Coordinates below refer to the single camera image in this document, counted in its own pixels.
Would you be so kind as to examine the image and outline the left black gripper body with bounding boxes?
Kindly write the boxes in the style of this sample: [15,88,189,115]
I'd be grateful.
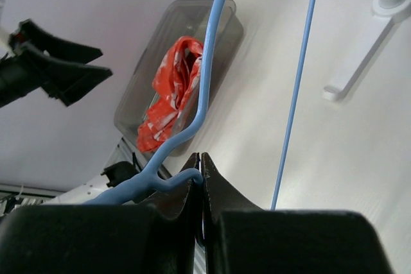
[1,19,43,107]

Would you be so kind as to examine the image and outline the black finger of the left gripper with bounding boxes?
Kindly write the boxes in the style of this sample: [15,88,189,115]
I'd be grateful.
[24,19,103,62]
[28,47,112,107]

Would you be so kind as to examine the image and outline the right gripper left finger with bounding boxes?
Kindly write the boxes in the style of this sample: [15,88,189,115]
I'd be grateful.
[0,151,200,274]

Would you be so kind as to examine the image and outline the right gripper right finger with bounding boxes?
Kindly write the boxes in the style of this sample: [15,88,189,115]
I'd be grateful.
[201,153,393,273]

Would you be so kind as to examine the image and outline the light blue wire hanger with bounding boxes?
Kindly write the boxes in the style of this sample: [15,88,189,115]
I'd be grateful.
[85,0,316,211]

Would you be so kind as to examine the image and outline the orange white patterned trousers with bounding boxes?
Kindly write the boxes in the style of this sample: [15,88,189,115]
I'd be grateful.
[136,36,203,153]

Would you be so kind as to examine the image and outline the translucent grey plastic bin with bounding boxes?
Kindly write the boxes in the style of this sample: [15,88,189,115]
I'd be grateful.
[114,0,245,158]

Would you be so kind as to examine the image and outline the white metal clothes rack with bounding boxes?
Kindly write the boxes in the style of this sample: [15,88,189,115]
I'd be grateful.
[322,0,410,101]

